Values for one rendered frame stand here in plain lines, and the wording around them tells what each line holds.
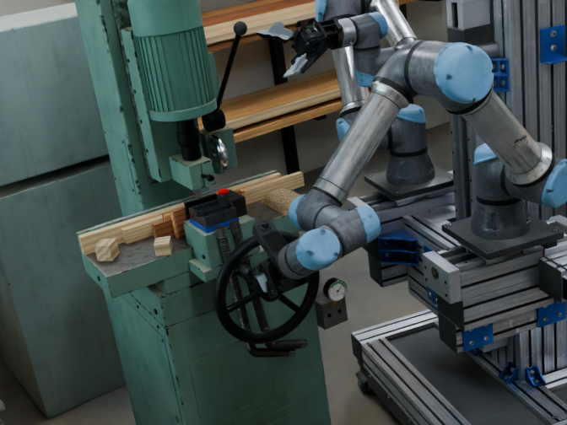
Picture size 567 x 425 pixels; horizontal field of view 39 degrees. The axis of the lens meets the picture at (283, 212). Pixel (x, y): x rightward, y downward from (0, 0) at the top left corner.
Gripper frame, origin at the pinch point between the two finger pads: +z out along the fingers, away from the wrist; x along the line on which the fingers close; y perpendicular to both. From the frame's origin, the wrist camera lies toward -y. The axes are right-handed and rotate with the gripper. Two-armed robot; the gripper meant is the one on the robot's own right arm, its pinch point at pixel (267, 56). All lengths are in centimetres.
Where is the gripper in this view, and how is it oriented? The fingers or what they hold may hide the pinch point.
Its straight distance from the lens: 210.9
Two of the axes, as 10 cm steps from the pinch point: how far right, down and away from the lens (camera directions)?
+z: -8.5, 2.9, -4.3
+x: 4.6, 8.2, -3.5
